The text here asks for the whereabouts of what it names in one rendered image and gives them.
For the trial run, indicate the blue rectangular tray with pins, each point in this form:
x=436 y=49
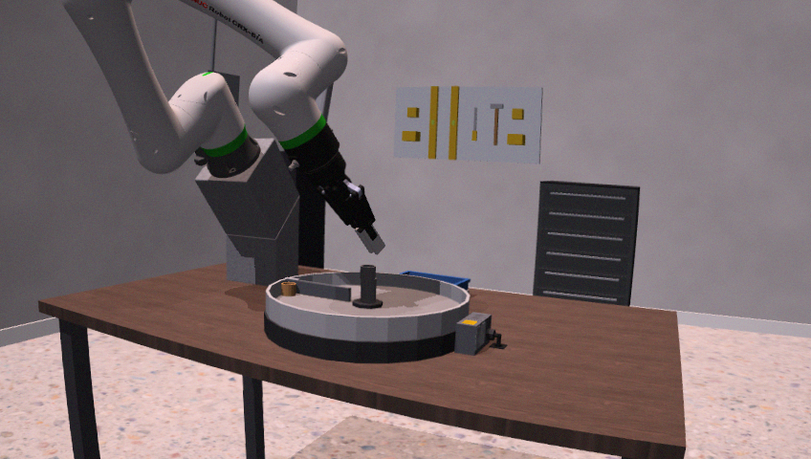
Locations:
x=458 y=281

